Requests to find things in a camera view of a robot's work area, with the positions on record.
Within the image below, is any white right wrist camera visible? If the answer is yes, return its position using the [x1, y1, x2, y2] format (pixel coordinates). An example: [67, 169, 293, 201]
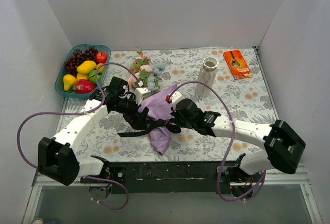
[166, 91, 183, 112]

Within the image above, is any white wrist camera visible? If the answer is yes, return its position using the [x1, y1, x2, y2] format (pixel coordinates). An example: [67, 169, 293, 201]
[166, 91, 183, 112]
[134, 81, 152, 105]

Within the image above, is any artificial flower bunch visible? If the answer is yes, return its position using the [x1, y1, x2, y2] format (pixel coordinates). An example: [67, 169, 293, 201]
[128, 50, 166, 94]

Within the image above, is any dark red grape bunch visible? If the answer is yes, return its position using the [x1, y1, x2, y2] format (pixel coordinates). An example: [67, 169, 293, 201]
[63, 46, 98, 76]

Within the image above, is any yellow pear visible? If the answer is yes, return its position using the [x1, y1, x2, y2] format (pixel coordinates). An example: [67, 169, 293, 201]
[63, 74, 77, 91]

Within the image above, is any yellow mango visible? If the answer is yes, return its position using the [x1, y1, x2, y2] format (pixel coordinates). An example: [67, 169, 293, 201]
[77, 60, 96, 75]

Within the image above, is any purple paper bouquet wrap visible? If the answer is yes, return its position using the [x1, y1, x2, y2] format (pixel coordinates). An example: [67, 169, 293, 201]
[138, 83, 177, 155]

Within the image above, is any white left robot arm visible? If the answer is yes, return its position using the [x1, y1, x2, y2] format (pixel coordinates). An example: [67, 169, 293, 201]
[37, 77, 151, 186]

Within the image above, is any green striped fruit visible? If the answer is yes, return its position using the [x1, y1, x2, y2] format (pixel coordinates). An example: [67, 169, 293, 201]
[88, 70, 102, 85]

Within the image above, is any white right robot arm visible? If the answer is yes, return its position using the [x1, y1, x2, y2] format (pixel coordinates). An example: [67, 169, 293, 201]
[167, 97, 306, 182]

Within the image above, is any teal plastic fruit basket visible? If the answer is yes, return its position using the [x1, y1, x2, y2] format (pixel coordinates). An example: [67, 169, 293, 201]
[55, 44, 111, 99]

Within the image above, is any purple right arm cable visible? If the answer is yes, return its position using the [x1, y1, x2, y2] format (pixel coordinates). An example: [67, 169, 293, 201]
[167, 81, 267, 202]

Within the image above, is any yellow lemon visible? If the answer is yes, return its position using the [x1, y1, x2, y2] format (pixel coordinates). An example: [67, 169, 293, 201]
[76, 73, 88, 81]

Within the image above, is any white ribbed ceramic vase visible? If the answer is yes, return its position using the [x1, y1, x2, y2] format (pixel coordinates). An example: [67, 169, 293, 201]
[196, 57, 219, 98]

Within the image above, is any red apple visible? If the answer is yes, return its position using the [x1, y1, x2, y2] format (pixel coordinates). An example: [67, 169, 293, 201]
[95, 51, 108, 64]

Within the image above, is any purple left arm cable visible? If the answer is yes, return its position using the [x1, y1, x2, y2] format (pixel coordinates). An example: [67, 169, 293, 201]
[16, 62, 144, 211]

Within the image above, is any black ribbon gold lettering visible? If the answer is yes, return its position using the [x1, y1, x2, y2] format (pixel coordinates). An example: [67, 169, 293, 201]
[118, 118, 178, 137]

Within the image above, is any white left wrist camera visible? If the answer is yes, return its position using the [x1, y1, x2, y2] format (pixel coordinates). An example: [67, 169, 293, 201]
[134, 81, 152, 105]

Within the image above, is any aluminium frame rail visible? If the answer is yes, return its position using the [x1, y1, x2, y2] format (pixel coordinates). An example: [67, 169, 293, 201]
[24, 167, 322, 223]

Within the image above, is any pink dragon fruit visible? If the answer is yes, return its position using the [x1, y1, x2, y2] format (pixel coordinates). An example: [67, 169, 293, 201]
[73, 79, 95, 94]

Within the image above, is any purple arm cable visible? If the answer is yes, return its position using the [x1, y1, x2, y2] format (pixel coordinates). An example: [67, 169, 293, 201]
[16, 62, 144, 211]
[167, 81, 267, 202]

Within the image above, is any orange product box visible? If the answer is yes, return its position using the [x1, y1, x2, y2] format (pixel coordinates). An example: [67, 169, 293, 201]
[223, 49, 251, 80]

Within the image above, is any small orange fruit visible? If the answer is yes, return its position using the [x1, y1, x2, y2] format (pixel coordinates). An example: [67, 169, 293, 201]
[96, 63, 105, 73]

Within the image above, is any floral tablecloth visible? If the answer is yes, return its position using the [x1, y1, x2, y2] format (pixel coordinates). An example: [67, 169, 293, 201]
[53, 47, 286, 162]

